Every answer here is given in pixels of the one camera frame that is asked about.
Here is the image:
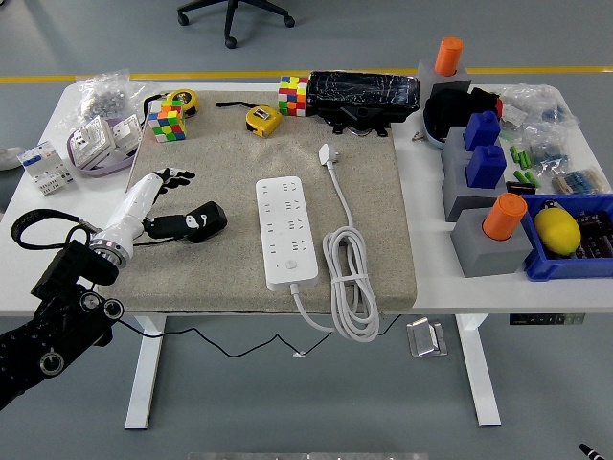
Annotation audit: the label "orange cylinder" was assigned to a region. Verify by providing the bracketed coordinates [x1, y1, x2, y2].
[482, 193, 529, 241]
[434, 36, 465, 78]

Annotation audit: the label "clear bag with white parts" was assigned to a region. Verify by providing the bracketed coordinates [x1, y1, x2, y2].
[497, 84, 583, 128]

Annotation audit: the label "grey-brown mat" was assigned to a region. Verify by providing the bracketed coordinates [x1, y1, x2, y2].
[98, 89, 419, 315]

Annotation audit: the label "black cloth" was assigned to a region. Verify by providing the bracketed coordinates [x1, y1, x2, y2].
[423, 85, 502, 145]

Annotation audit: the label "clear bag of blue resistors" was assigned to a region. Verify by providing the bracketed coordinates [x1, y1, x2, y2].
[524, 122, 583, 172]

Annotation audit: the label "tall multicolour puzzle cube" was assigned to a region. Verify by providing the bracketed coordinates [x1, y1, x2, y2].
[278, 75, 310, 118]

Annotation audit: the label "black power adapter plug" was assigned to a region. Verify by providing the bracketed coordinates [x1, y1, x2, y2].
[184, 201, 229, 243]

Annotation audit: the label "grey stepped block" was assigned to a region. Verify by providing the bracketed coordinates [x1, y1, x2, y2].
[440, 126, 511, 223]

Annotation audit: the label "yellow lemon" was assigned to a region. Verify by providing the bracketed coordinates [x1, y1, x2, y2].
[534, 206, 582, 256]

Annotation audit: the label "blue plastic bin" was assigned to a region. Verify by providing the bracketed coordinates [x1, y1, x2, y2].
[519, 193, 613, 283]

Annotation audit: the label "white circuit breaker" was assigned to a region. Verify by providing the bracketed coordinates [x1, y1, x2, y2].
[16, 140, 77, 196]

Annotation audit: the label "thin black adapter cord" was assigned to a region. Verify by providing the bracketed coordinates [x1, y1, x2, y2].
[114, 237, 403, 359]

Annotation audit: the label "blue block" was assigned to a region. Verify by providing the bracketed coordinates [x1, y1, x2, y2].
[462, 110, 502, 152]
[465, 144, 508, 189]

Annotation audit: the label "green-faced puzzle cube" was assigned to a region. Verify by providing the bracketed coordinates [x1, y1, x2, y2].
[147, 98, 188, 144]

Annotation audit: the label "white table leg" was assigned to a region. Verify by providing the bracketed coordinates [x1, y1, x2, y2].
[124, 315, 167, 430]
[454, 314, 503, 427]

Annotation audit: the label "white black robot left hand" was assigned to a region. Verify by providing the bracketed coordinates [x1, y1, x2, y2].
[93, 167, 210, 255]

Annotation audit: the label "silver metal bracket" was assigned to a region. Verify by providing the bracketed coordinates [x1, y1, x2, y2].
[405, 316, 449, 358]

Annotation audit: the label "yellow black round tape measure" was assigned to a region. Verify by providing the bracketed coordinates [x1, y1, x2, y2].
[142, 88, 200, 127]

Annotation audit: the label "purple tray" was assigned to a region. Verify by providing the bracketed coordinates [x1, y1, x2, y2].
[65, 114, 143, 179]

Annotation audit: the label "light blue bowl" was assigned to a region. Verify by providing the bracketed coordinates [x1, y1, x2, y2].
[420, 107, 449, 151]

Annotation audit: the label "black office chair base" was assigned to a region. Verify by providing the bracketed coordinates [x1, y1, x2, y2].
[176, 0, 296, 49]

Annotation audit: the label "yellow tape measure with strap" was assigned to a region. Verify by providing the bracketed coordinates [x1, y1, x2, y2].
[216, 100, 284, 139]

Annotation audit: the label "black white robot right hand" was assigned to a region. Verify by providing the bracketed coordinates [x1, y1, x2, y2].
[579, 443, 613, 460]

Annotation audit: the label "black table control panel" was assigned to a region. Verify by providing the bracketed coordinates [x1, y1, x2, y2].
[509, 313, 586, 327]

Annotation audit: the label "white wall switch panel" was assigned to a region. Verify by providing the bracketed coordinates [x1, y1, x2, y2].
[110, 113, 144, 154]

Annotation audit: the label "black electronic parts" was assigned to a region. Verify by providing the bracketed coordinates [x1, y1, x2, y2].
[574, 210, 613, 260]

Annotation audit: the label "white power strip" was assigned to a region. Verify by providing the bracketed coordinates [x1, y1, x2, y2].
[255, 175, 321, 292]

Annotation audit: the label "white power strip cord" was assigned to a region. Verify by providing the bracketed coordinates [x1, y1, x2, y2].
[290, 143, 382, 342]

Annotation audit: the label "clear bag of taped resistors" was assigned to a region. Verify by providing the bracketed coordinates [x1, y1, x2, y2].
[550, 165, 609, 196]

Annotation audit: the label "white wall socket panel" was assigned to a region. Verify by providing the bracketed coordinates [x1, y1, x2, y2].
[70, 114, 116, 169]

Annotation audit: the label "clear bag of metal nuts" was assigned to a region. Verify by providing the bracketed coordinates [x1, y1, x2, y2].
[76, 69, 145, 124]

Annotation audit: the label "black foil-wrapped device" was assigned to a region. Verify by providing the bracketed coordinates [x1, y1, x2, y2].
[306, 70, 421, 138]

